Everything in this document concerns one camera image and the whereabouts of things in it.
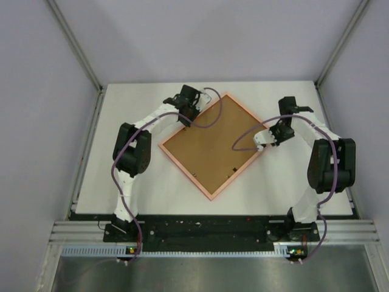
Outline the left aluminium corner post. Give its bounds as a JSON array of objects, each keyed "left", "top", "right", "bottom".
[{"left": 45, "top": 0, "right": 105, "bottom": 92}]

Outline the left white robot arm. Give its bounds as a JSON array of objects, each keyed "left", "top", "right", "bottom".
[{"left": 111, "top": 85, "right": 207, "bottom": 241}]

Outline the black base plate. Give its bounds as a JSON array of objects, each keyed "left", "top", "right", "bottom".
[{"left": 69, "top": 209, "right": 322, "bottom": 244}]

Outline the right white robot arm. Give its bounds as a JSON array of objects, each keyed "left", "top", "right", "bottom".
[{"left": 269, "top": 96, "right": 356, "bottom": 241}]

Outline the aluminium corner post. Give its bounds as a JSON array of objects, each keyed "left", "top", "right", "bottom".
[
  {"left": 314, "top": 0, "right": 373, "bottom": 88},
  {"left": 45, "top": 0, "right": 105, "bottom": 92}
]

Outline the white slotted cable duct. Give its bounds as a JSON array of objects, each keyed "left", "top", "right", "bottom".
[{"left": 60, "top": 244, "right": 305, "bottom": 259}]

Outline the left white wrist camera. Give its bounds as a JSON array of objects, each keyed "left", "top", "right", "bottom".
[{"left": 200, "top": 92, "right": 212, "bottom": 106}]

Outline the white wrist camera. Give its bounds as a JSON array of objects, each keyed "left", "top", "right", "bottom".
[
  {"left": 200, "top": 92, "right": 212, "bottom": 106},
  {"left": 253, "top": 129, "right": 277, "bottom": 151}
]

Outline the red picture frame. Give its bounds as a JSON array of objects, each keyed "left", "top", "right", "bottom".
[{"left": 157, "top": 92, "right": 270, "bottom": 201}]

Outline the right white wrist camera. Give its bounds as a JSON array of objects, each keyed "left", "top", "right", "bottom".
[{"left": 253, "top": 129, "right": 277, "bottom": 151}]

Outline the right aluminium corner post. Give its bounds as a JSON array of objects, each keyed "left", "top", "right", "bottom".
[{"left": 314, "top": 0, "right": 373, "bottom": 88}]

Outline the aluminium front rail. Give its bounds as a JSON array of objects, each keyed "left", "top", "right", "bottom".
[{"left": 49, "top": 220, "right": 380, "bottom": 245}]

